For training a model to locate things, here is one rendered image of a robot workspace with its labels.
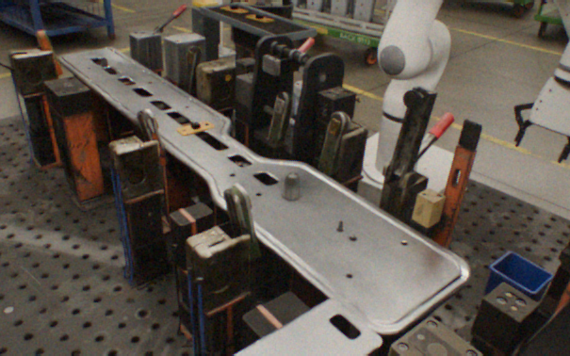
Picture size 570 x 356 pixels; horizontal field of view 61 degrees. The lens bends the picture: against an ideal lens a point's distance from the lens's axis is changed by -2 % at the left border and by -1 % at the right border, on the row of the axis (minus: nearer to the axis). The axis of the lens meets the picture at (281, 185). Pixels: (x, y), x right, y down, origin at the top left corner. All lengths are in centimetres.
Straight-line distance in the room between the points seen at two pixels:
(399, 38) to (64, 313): 96
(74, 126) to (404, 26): 85
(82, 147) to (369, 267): 88
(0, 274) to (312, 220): 76
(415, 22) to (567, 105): 37
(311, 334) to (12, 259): 86
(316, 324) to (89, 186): 92
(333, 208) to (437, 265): 21
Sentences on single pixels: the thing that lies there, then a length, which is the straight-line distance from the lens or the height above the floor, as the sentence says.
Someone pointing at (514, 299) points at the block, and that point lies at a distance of 67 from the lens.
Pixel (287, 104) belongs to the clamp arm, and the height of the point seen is 109.
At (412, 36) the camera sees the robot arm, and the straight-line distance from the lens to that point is 121.
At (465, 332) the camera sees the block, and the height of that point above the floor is 100.
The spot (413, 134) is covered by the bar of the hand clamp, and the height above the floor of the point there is 114.
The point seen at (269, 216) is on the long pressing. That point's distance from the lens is 84.
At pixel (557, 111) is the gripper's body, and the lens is 116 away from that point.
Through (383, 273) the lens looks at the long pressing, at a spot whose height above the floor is 100.
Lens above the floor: 149
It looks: 32 degrees down
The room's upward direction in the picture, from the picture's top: 3 degrees clockwise
